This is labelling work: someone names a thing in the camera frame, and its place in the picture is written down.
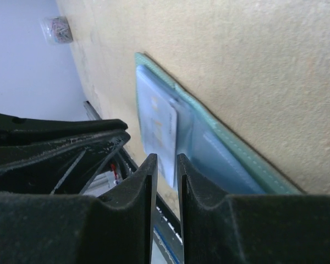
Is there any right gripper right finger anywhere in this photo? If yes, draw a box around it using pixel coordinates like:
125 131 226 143
177 154 330 263

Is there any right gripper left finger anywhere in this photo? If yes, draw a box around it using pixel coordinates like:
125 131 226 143
0 154 157 263

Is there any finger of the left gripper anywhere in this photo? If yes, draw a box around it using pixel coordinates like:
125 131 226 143
0 130 130 194
0 114 128 146

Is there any light blue patterned card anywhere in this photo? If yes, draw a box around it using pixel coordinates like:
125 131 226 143
139 90 178 189

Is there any green card holder wallet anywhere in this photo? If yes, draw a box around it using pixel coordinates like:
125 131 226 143
135 52 299 194

